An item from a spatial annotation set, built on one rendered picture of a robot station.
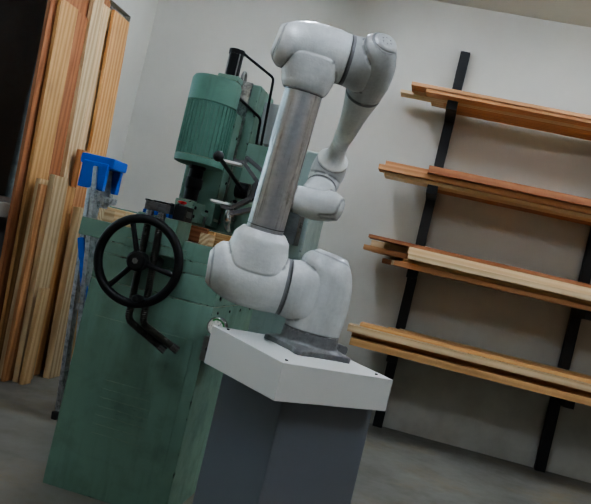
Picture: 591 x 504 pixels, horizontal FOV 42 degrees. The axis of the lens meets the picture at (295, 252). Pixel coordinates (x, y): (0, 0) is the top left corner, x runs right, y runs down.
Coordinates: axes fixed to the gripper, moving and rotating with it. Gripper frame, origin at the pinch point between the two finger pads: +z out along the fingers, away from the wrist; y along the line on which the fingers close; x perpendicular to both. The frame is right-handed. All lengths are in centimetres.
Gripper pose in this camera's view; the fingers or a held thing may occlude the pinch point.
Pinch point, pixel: (219, 181)
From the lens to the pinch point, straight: 250.9
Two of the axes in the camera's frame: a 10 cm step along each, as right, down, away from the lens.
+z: -9.5, -2.3, 1.9
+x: -1.5, -1.7, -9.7
